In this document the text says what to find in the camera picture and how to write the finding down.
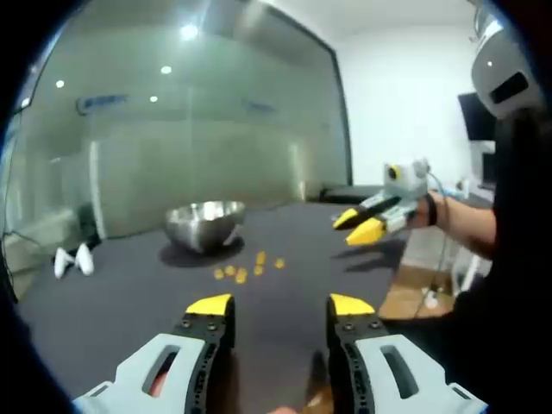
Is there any light gripper cable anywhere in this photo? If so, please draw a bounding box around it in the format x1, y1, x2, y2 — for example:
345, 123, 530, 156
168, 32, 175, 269
424, 170, 456, 199

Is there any black bench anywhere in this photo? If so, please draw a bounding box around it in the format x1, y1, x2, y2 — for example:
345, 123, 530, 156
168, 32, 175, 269
320, 184, 386, 204

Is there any person's right hand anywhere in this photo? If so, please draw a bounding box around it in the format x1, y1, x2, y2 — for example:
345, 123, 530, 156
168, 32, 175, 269
411, 191, 432, 228

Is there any person's dark clothing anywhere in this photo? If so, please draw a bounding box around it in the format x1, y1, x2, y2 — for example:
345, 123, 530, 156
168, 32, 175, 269
379, 107, 552, 389

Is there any stainless steel bowl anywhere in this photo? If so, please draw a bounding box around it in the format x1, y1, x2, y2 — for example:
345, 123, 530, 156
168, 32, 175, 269
165, 200, 247, 255

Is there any dark grey table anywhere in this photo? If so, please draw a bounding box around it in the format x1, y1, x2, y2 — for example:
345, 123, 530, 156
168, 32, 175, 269
12, 200, 409, 414

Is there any white worn device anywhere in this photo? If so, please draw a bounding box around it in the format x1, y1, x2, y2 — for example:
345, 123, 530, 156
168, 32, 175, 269
470, 16, 545, 120

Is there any black monitor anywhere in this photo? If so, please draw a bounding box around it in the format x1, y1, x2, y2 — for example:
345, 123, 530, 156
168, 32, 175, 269
457, 92, 498, 141

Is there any yellow QQ candies group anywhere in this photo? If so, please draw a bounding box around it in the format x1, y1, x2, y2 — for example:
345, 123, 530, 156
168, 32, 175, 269
213, 252, 287, 286

